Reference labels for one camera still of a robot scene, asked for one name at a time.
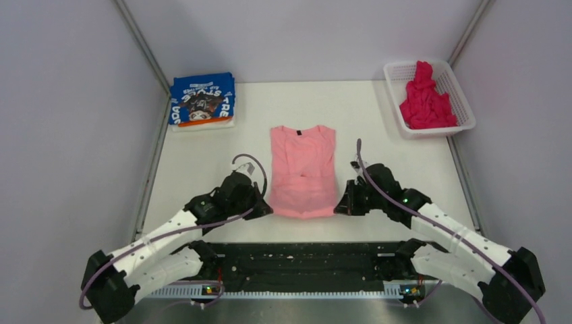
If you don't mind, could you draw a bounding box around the folded blue printed t-shirt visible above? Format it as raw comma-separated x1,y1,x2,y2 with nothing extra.
169,72,236,125

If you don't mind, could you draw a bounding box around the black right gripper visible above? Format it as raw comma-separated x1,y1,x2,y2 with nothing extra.
334,180,386,215

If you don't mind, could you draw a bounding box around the aluminium rail frame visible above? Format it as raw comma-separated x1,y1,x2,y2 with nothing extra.
96,252,533,324

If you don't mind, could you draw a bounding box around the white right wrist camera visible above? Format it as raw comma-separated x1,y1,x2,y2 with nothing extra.
350,161,362,173

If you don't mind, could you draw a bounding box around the folded white orange t-shirt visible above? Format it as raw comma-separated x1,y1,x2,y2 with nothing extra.
169,117,235,132

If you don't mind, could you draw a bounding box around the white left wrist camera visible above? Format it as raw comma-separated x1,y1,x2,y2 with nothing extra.
233,162,256,177

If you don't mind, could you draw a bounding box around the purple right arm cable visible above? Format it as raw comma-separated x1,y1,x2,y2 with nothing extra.
355,138,547,324

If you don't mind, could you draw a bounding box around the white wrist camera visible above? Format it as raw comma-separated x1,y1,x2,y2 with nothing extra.
233,162,256,177
350,161,362,173

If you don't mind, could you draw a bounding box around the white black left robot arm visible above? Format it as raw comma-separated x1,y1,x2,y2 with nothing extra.
79,171,273,323

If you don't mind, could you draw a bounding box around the light pink t-shirt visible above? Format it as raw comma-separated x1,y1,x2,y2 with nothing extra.
269,125,338,219

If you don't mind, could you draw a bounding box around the white plastic laundry basket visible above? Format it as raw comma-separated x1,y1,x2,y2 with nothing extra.
383,60,476,139

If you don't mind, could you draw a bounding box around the magenta t-shirt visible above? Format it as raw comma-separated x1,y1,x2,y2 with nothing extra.
399,61,458,130

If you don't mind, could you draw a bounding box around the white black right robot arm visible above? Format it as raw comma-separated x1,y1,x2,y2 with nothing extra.
335,161,546,323

